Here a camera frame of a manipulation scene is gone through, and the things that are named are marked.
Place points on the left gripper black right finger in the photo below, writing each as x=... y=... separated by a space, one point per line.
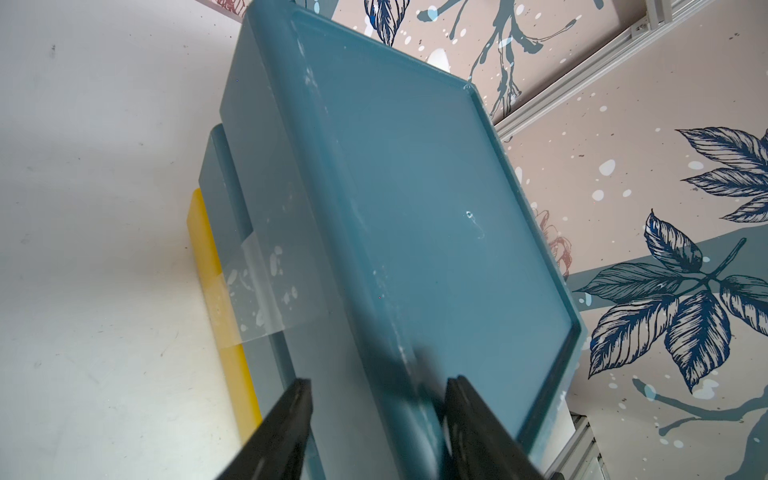
x=480 y=446

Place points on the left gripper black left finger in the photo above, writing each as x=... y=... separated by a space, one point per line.
x=276 y=449

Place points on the teal drawer cabinet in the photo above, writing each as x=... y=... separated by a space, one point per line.
x=375 y=240

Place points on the yellow board under cabinet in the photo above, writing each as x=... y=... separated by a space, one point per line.
x=231 y=353

